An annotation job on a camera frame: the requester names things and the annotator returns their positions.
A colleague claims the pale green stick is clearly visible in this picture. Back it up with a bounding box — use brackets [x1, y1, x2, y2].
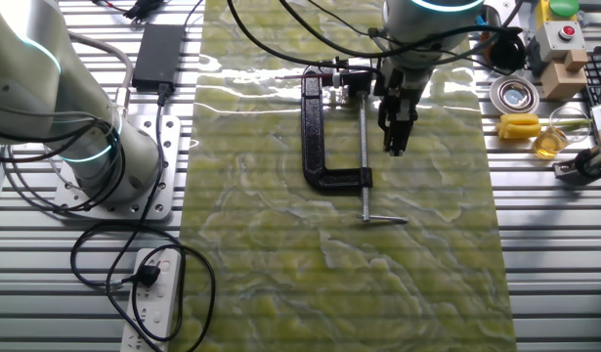
[537, 118, 593, 131]

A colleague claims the black power strip cord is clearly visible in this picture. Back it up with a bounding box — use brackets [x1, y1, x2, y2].
[104, 242, 217, 352]

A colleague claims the grey emergency stop box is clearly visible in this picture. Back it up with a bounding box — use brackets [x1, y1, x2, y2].
[533, 20, 587, 64]

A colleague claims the glass cup with yellow liquid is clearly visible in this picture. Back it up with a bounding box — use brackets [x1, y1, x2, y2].
[531, 106, 593, 161]

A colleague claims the yellow sponge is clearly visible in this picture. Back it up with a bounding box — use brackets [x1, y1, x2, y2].
[495, 112, 543, 141]

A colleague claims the thin black adapter cable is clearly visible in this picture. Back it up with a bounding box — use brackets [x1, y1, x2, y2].
[181, 0, 206, 29]

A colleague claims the black crank pencil sharpener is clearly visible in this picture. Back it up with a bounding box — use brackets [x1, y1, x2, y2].
[330, 57, 375, 98]

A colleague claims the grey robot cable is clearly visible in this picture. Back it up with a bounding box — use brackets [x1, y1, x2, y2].
[66, 30, 136, 119]

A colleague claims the black adapter power cord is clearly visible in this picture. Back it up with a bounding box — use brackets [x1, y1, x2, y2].
[68, 81, 187, 294]

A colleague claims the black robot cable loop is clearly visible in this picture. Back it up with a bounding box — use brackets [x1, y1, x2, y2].
[0, 114, 129, 215]

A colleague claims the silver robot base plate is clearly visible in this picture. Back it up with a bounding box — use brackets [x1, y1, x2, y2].
[53, 114, 182, 221]

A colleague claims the black power plug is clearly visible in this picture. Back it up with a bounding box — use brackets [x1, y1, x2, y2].
[127, 263, 163, 288]

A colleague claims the light wooden block stack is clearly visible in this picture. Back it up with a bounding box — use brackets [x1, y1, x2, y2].
[540, 48, 590, 102]

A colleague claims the white power strip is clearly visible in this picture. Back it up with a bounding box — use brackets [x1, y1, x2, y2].
[119, 246, 184, 352]

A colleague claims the black keyboard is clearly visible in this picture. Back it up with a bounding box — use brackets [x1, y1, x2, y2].
[582, 50, 601, 107]

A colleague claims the black C-clamp with steel screw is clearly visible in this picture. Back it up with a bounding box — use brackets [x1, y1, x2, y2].
[299, 66, 409, 225]

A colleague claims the yellow box with green button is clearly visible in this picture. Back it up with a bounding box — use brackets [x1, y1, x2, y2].
[534, 0, 582, 29]

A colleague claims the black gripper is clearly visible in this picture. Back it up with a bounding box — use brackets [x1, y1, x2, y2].
[374, 58, 429, 158]

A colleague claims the black power adapter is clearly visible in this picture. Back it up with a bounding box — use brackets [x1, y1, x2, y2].
[131, 22, 188, 94]

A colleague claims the green marble pattern mat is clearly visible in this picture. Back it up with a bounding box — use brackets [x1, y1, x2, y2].
[170, 0, 519, 352]

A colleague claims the black bundled cable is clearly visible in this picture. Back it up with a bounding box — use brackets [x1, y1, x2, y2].
[122, 0, 165, 22]

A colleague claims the round white metal bowl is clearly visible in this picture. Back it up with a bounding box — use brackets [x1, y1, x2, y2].
[489, 73, 541, 115]

